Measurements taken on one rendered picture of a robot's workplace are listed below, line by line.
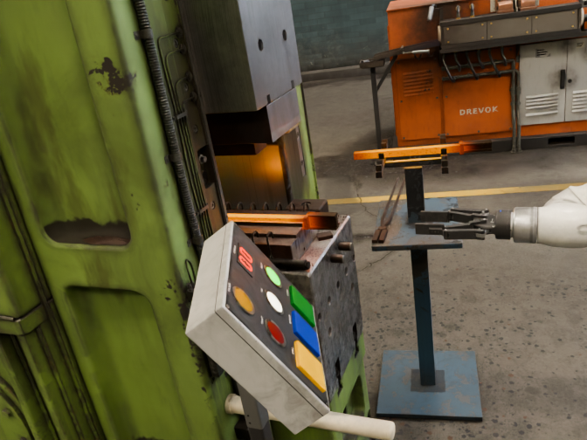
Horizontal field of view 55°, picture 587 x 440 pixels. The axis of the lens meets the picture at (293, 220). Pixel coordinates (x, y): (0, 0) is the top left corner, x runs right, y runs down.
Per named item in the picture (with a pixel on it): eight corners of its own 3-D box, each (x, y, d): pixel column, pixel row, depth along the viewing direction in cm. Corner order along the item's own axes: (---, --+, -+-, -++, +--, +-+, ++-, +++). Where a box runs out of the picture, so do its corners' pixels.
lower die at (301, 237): (318, 234, 172) (314, 208, 169) (293, 266, 156) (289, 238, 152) (200, 230, 189) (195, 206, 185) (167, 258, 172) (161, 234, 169)
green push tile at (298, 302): (313, 306, 124) (291, 284, 121) (316, 326, 117) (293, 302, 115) (306, 311, 124) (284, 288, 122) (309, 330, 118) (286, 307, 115)
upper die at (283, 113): (300, 120, 158) (296, 86, 154) (272, 142, 141) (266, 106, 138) (176, 127, 175) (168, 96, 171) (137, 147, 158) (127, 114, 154)
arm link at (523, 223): (536, 233, 144) (511, 232, 146) (537, 201, 140) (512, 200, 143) (535, 250, 136) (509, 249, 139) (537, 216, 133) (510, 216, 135)
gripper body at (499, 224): (511, 245, 139) (472, 244, 142) (512, 230, 146) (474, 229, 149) (511, 218, 136) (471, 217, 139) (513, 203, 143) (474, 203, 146)
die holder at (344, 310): (364, 329, 200) (350, 214, 182) (330, 403, 168) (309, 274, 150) (226, 314, 222) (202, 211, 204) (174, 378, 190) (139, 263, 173)
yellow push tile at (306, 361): (322, 364, 106) (297, 338, 103) (326, 390, 99) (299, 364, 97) (314, 369, 106) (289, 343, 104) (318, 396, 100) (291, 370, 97)
